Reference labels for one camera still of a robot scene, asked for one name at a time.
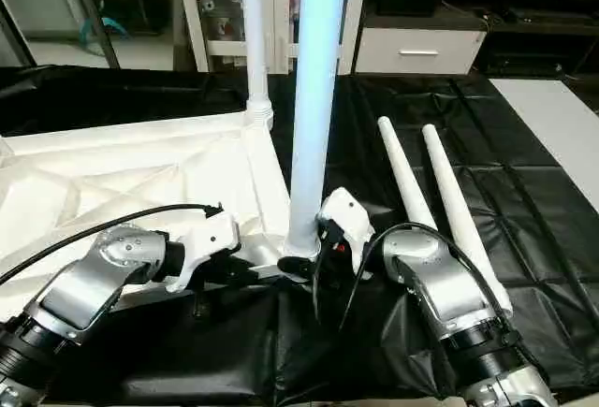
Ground white plastic table leg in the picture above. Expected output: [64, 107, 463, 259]
[284, 0, 353, 258]
[377, 116, 441, 235]
[420, 124, 513, 319]
[242, 0, 274, 121]

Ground white plastic table top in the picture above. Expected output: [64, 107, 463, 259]
[0, 107, 319, 317]

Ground black work mat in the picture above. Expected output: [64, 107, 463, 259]
[0, 64, 599, 407]

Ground white drawer cabinet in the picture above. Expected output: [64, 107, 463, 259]
[353, 16, 488, 76]

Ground white glass door cabinet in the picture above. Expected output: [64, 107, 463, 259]
[175, 0, 371, 76]

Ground grey pole stand blue brackets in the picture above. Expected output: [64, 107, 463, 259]
[77, 0, 130, 69]

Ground white flat board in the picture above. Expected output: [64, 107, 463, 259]
[489, 78, 599, 216]

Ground black storage unit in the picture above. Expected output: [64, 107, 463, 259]
[91, 0, 169, 36]

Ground black low desk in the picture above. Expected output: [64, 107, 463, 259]
[442, 0, 599, 76]

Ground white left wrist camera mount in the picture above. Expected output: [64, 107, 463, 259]
[166, 210, 242, 294]

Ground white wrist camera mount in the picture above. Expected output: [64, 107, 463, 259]
[166, 210, 242, 294]
[317, 186, 373, 282]

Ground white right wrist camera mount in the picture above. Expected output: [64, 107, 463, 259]
[317, 186, 373, 282]

